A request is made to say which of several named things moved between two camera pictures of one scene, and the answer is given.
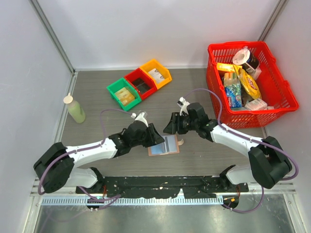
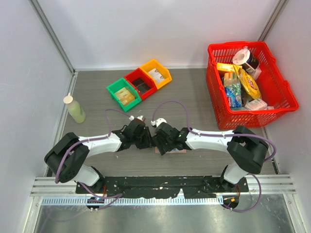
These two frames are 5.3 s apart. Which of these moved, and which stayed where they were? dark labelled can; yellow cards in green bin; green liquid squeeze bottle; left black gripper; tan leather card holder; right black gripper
Moved: right black gripper; tan leather card holder
Stayed: green liquid squeeze bottle; yellow cards in green bin; dark labelled can; left black gripper
